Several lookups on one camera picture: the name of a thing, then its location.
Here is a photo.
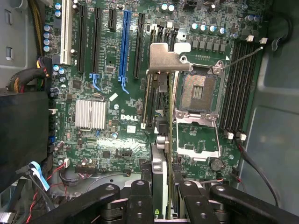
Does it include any green motherboard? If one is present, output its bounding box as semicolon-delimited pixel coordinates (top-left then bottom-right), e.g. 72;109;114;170
43;0;269;185

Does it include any metal socket cover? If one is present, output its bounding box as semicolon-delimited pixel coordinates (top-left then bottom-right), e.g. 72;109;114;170
175;116;221;161

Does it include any silver chipset heatsink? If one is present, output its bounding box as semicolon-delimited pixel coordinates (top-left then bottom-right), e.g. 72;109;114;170
75;99;107;130

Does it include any CPU socket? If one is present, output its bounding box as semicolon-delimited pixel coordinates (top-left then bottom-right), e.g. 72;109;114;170
176;59;226;117

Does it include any open black PC case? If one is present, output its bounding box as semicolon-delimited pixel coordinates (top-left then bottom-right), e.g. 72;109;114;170
0;0;299;224

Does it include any black RAM slot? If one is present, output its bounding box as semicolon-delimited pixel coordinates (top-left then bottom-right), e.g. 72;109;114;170
235;38;256;140
226;37;254;140
240;38;268;140
221;38;242;138

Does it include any thin metal locking lever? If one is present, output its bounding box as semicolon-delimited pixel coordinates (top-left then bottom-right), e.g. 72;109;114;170
191;46;264;70

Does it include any long black expansion slot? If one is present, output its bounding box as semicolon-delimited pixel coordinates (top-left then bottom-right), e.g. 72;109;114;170
90;7;103;91
77;4;87;73
133;13;146;79

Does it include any blue expansion slot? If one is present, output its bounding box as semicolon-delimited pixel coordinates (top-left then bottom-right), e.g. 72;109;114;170
118;10;131;94

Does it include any white expansion slot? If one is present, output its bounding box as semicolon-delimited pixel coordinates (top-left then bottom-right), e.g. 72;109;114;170
60;0;73;65

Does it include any short black expansion slot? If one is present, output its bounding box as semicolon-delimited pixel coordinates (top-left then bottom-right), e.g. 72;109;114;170
108;8;117;33

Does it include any black fan wire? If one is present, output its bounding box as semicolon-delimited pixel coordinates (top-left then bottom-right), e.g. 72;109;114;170
235;137;280;207

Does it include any blue flat wire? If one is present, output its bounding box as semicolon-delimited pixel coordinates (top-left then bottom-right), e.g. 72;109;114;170
28;161;51;191

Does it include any black sleeved power cable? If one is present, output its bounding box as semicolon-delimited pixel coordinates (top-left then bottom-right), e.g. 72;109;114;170
7;66;51;94

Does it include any yellow black wire bundle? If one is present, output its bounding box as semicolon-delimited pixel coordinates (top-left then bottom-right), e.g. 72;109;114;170
28;0;44;56

